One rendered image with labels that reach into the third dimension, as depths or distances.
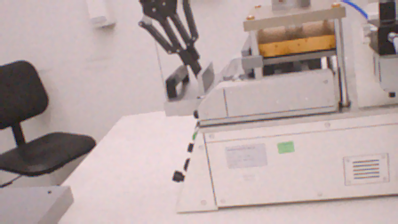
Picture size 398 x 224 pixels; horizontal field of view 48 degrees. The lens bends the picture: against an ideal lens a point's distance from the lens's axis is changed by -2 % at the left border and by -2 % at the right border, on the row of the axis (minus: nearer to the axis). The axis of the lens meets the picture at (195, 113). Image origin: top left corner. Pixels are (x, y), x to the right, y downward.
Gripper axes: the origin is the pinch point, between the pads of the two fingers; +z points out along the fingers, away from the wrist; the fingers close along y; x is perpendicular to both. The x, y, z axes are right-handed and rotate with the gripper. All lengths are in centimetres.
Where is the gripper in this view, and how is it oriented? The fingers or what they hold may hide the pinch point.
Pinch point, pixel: (193, 62)
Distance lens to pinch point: 99.2
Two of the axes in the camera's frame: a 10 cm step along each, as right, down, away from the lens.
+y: -8.5, 4.2, 3.2
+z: 4.9, 8.5, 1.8
